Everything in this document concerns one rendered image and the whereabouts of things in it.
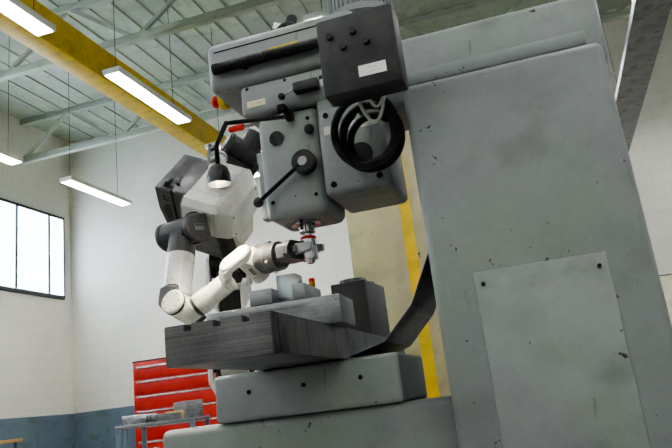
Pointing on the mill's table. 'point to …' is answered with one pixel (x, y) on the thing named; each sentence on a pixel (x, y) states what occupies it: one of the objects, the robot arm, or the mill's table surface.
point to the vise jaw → (263, 297)
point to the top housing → (227, 89)
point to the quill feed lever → (302, 163)
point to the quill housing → (279, 151)
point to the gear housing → (258, 105)
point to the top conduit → (264, 56)
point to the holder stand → (366, 304)
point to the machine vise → (305, 307)
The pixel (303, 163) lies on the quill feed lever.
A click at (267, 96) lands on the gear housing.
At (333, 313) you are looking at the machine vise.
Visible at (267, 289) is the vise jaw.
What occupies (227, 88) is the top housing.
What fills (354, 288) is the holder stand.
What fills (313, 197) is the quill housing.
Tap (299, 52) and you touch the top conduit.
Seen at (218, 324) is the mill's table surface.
